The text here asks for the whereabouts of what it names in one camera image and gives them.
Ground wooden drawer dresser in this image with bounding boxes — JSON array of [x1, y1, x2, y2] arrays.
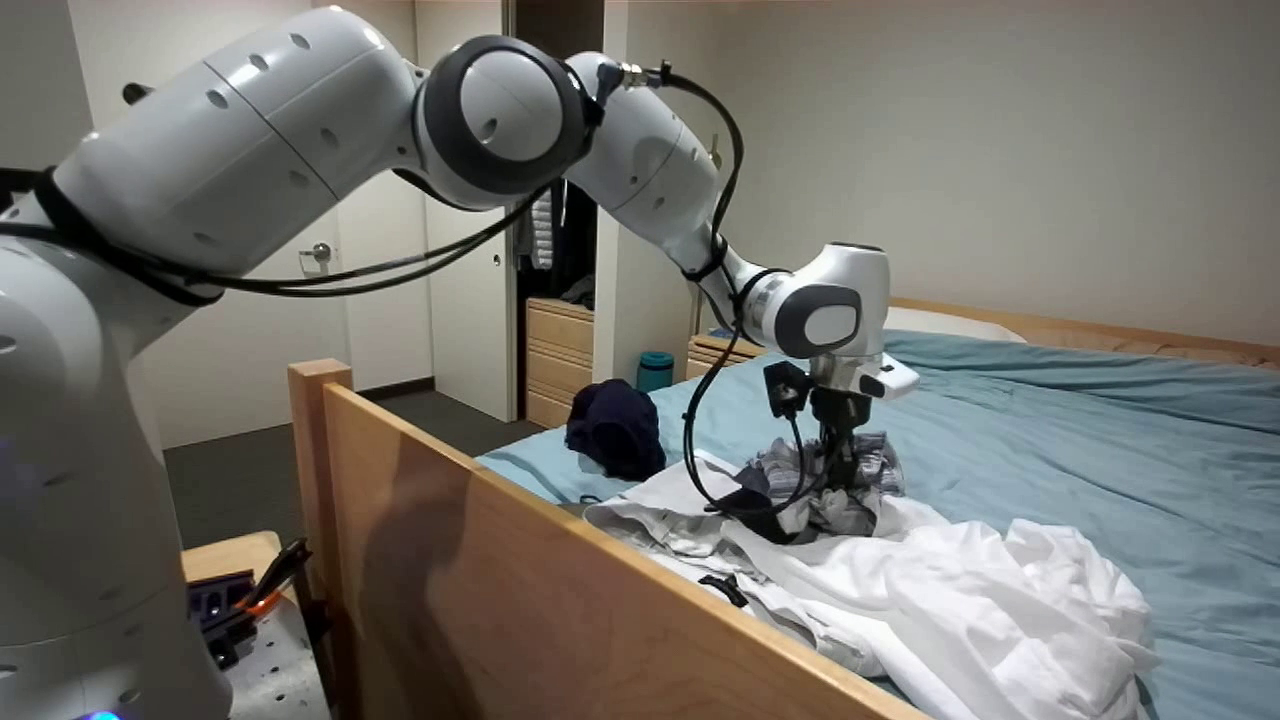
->
[[518, 291, 599, 431]]

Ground black and orange tools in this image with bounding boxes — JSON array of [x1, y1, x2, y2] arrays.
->
[[195, 538, 321, 673]]

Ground navy blue cloth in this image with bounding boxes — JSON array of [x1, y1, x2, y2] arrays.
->
[[560, 376, 667, 490]]

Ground small wooden box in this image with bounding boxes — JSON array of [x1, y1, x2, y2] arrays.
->
[[174, 530, 286, 591]]

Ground white closet door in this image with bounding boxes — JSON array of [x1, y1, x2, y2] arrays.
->
[[418, 195, 525, 430]]

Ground white pillow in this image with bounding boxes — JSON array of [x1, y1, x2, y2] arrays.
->
[[882, 304, 1031, 350]]

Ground metal door handle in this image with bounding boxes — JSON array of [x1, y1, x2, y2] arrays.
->
[[295, 238, 336, 283]]

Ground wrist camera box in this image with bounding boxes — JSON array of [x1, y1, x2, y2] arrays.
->
[[854, 358, 925, 403]]

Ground wooden bed headboard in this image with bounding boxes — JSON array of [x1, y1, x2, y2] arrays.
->
[[889, 291, 1280, 373]]

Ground clothes hanging in closet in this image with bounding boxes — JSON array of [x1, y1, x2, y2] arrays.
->
[[514, 178, 602, 308]]

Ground wooden bed footboard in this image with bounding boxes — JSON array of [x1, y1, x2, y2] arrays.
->
[[282, 354, 931, 720]]

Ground white room door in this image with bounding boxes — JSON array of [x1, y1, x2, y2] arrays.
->
[[138, 173, 441, 452]]

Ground teal bottle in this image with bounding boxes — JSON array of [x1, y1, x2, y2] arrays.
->
[[632, 350, 679, 401]]

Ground checked plaid shirt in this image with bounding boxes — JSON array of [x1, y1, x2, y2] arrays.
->
[[737, 430, 906, 542]]

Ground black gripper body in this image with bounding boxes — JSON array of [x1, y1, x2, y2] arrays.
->
[[799, 386, 871, 452]]

